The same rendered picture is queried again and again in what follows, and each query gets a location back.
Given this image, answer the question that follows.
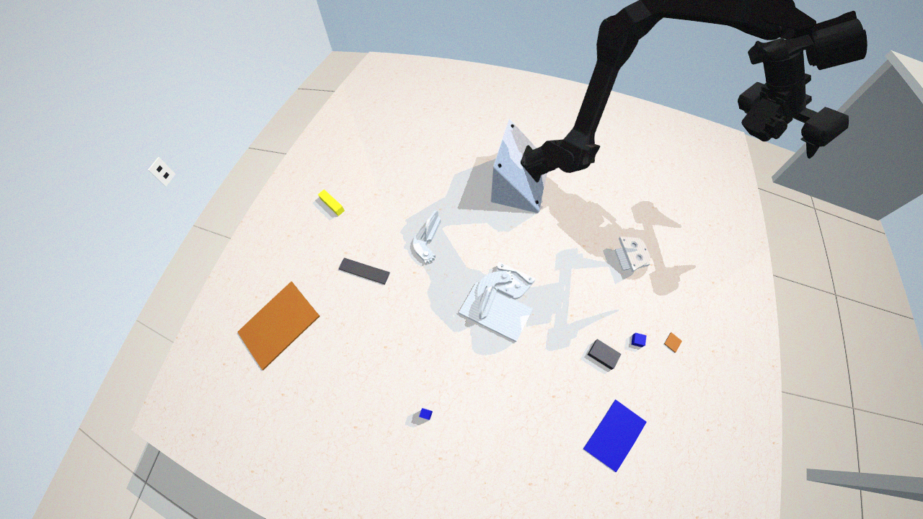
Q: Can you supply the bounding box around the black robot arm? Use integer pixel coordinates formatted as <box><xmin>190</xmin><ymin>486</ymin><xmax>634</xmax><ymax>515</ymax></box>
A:
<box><xmin>521</xmin><ymin>0</ymin><xmax>867</xmax><ymax>182</ymax></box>

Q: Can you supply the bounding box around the orange flat rectangular plate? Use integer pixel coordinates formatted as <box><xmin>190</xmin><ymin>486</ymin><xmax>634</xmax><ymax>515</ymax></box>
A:
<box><xmin>238</xmin><ymin>281</ymin><xmax>320</xmax><ymax>370</ymax></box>

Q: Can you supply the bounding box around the yellow rectangular block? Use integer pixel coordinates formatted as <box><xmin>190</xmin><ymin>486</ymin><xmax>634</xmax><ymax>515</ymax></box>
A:
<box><xmin>318</xmin><ymin>190</ymin><xmax>345</xmax><ymax>216</ymax></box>

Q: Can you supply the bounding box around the orange flat square plate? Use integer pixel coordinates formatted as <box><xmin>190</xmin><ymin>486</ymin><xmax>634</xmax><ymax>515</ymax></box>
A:
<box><xmin>664</xmin><ymin>332</ymin><xmax>682</xmax><ymax>352</ymax></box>

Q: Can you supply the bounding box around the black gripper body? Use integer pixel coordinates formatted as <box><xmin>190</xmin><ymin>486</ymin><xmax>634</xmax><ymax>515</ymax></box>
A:
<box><xmin>738</xmin><ymin>74</ymin><xmax>849</xmax><ymax>147</ymax></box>

